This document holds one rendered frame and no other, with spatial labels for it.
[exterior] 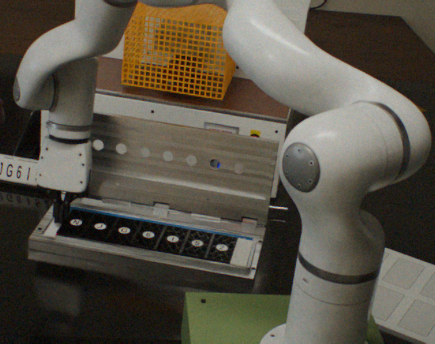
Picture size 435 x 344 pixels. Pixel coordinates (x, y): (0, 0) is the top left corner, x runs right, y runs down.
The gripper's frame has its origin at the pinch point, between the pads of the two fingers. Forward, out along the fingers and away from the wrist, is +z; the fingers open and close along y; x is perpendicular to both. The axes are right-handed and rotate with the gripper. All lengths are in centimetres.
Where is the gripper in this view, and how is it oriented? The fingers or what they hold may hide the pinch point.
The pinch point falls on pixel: (61, 211)
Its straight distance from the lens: 181.3
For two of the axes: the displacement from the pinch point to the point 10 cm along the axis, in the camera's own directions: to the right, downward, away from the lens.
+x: 1.3, -2.3, 9.6
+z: -1.4, 9.6, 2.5
